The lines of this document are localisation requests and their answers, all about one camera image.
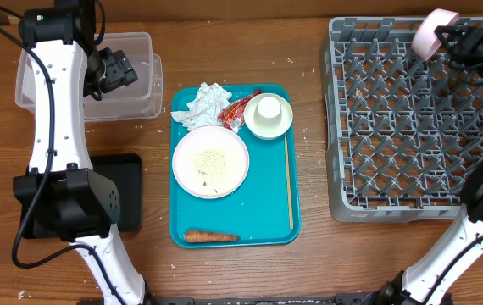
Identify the grey dishwasher rack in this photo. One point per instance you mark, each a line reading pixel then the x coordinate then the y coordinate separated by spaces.
pixel 403 133

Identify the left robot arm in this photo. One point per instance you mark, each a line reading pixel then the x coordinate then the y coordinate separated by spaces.
pixel 58 146

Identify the large white plate with rice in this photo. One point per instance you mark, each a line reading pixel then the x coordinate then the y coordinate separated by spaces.
pixel 210 162

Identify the teal plastic serving tray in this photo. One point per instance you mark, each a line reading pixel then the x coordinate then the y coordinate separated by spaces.
pixel 257 211

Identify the red snack wrapper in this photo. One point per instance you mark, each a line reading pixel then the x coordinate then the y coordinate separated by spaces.
pixel 232 117

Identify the orange carrot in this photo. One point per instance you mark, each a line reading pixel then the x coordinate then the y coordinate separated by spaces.
pixel 199 236

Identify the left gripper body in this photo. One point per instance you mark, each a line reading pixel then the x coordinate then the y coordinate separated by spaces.
pixel 118 73

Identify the pale green bowl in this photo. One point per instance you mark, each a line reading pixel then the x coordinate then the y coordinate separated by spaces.
pixel 266 130

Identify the pink plastic bowl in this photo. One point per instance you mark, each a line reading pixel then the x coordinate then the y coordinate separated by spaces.
pixel 425 42

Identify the clear plastic bin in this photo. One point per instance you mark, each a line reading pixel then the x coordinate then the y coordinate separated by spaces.
pixel 140 84

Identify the white plastic cup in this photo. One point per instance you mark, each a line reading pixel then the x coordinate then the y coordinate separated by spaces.
pixel 268 109

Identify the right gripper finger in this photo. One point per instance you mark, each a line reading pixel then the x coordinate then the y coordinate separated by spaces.
pixel 464 42
pixel 455 30

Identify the crumpled white tissue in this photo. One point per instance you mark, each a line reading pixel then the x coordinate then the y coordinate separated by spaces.
pixel 205 109

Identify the wooden chopstick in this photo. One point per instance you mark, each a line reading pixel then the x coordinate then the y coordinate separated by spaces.
pixel 288 185

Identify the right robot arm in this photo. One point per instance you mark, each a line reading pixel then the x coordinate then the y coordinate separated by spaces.
pixel 428 281

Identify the black tray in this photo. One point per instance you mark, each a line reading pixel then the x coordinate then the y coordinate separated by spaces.
pixel 129 190

